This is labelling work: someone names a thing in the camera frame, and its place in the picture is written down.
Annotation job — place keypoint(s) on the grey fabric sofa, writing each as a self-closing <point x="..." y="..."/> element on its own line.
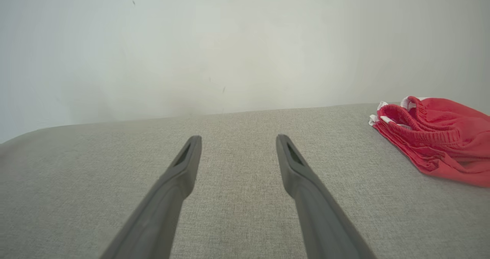
<point x="237" y="213"/>

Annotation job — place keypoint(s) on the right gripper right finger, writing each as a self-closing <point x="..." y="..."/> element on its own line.
<point x="321" y="220"/>

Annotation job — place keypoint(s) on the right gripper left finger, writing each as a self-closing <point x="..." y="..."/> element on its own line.
<point x="160" y="217"/>

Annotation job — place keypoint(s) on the red basketball jersey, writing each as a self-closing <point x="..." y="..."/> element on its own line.
<point x="444" y="144"/>

